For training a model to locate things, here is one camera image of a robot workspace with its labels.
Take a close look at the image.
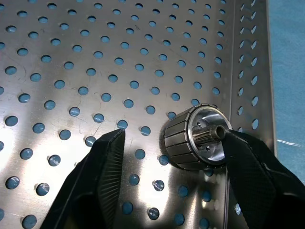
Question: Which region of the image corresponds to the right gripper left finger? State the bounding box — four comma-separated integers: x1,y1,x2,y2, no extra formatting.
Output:
41,128,126,229

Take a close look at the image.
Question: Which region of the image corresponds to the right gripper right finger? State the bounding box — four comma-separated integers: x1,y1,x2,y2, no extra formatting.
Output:
221,129,305,229

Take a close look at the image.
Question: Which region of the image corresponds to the metal roller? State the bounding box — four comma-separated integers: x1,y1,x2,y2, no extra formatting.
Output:
163,103,231,171

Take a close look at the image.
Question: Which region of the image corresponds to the perforated steel tray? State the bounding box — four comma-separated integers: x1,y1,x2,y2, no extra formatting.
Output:
0,0,279,229

